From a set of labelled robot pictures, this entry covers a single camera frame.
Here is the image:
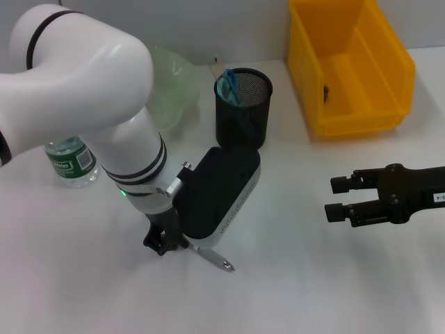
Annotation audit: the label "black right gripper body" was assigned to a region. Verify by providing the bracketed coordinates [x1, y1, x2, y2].
[380, 162, 445, 224]

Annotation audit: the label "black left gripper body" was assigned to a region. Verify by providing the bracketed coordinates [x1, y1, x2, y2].
[147, 207, 181, 238]

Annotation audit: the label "white grey ballpoint pen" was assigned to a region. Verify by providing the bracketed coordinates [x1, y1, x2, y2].
[187, 243, 236, 272]

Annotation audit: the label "clear water bottle green label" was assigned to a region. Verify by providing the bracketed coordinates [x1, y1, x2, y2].
[44, 134, 102, 189]

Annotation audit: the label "blue capped scissors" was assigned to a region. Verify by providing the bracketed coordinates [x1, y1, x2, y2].
[216, 68, 245, 107]

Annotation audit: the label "transparent plastic ruler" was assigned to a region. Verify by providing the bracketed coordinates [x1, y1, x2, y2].
[209, 54, 227, 81]

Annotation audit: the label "black mesh pen holder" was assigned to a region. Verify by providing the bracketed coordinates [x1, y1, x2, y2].
[213, 67, 274, 150]

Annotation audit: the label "green glass fruit plate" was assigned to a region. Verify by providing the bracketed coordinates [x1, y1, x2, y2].
[147, 44, 203, 132]

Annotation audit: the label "yellow plastic storage bin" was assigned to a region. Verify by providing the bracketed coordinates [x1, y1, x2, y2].
[287, 0, 417, 137]

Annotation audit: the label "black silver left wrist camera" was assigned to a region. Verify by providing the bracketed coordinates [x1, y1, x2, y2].
[171, 145, 262, 251]

